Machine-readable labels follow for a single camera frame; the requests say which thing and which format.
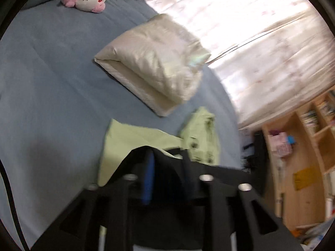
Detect green and black hooded jacket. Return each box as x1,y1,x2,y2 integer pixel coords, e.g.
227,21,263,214
98,107,250,250

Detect black white patterned cloth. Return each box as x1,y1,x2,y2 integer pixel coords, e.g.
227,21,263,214
242,130,270,196

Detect yellow paper on shelf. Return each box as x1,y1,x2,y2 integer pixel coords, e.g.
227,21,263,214
292,166,320,191

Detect pink mini drawer box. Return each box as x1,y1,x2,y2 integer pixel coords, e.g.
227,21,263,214
268,132,292,158

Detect blue toy on drawers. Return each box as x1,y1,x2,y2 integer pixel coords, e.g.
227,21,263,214
287,135,296,145

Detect wooden shelf unit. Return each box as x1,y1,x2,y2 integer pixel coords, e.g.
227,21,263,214
262,87,334,237

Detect blue bed blanket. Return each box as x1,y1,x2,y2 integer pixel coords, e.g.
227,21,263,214
1,0,241,246

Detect folded cream puffer jacket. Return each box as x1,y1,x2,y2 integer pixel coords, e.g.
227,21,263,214
94,14,211,117

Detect white floral curtain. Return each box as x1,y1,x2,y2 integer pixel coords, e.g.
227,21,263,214
145,0,334,128

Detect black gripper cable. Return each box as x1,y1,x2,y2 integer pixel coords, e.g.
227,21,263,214
0,159,30,251

